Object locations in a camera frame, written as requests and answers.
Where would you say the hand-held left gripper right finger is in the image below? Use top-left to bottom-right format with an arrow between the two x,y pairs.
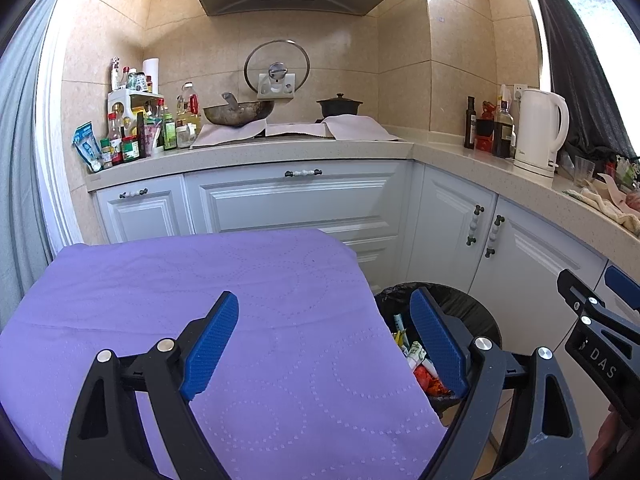
409,287 -> 591,480

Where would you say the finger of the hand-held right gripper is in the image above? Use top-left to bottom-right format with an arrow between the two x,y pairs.
604,265 -> 640,306
556,268 -> 640,346

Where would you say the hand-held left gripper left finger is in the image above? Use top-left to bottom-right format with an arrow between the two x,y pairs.
61,290 -> 240,480

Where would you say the white green ointment tube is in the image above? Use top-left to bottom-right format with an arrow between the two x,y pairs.
404,341 -> 427,368

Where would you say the red-orange plastic bag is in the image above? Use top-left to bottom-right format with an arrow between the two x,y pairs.
412,364 -> 436,391

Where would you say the trash bin with black bag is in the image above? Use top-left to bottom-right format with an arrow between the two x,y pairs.
374,281 -> 503,416

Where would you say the person's right hand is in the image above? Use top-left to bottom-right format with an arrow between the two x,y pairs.
587,402 -> 626,478

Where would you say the cream rag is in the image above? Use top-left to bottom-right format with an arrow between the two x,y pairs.
562,187 -> 640,236

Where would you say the purple tablecloth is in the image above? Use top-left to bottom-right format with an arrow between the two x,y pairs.
0,228 -> 448,480

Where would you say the green packet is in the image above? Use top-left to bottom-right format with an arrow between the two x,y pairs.
607,157 -> 638,186

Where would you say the drinking glass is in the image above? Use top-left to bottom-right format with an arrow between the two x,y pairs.
573,155 -> 596,188

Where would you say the small white cabinet door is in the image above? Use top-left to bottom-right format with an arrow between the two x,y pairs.
95,175 -> 193,243

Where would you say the white electric kettle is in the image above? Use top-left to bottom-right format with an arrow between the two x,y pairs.
514,88 -> 571,178

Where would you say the wide white cabinet front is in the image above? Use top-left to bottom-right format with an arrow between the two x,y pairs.
184,160 -> 413,281

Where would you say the dark soy sauce bottle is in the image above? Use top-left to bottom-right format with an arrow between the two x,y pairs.
491,101 -> 516,159

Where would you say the red and black container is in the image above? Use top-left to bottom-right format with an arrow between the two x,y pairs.
475,101 -> 497,152

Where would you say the dark olive oil bottle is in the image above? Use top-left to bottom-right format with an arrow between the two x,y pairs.
463,96 -> 478,150

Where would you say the dark curtain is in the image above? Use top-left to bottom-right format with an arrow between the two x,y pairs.
530,0 -> 640,161

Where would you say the spice rack with condiments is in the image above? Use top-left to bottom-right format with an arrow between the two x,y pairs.
99,55 -> 203,168

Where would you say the white cloth on stove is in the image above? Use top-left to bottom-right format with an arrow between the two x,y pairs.
190,120 -> 333,150

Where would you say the pale cloth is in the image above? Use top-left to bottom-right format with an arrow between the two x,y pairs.
320,115 -> 406,142

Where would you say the steel wok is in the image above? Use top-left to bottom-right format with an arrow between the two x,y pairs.
202,91 -> 276,127

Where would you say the blue snack packet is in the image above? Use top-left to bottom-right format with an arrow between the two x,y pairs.
73,121 -> 103,173

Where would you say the black pot with lid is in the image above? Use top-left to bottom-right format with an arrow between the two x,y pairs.
316,93 -> 365,120

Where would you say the white lid holder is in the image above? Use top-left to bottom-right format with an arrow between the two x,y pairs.
257,72 -> 296,99

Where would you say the white spice rack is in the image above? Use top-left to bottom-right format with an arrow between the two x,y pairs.
106,90 -> 165,153

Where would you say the grey curtain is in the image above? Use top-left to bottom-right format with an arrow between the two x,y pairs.
0,0 -> 66,311

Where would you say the paper towel roll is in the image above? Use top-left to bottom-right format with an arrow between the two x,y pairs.
142,57 -> 161,96

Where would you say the window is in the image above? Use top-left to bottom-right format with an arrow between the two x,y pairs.
550,0 -> 640,86

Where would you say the glass pot lid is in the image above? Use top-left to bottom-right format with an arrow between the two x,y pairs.
243,39 -> 311,96

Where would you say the white door frame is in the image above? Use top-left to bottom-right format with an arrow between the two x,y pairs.
35,25 -> 86,256

